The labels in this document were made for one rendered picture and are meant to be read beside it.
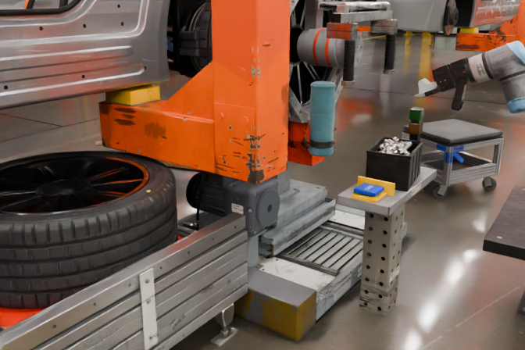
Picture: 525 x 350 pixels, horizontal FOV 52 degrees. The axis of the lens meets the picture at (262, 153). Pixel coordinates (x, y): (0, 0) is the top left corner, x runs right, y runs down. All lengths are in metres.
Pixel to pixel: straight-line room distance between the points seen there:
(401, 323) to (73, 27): 1.38
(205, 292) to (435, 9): 3.52
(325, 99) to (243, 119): 0.48
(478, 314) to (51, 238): 1.39
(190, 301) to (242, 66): 0.66
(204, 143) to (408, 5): 3.14
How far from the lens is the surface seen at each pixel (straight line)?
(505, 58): 1.86
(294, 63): 2.09
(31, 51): 1.60
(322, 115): 1.88
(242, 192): 1.82
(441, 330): 1.90
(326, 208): 2.34
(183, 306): 1.53
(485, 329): 1.96
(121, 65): 1.78
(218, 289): 1.63
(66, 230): 1.40
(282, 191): 2.24
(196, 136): 1.62
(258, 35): 1.43
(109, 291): 1.32
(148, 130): 1.77
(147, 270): 1.38
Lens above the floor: 1.04
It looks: 17 degrees down
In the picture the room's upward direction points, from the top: straight up
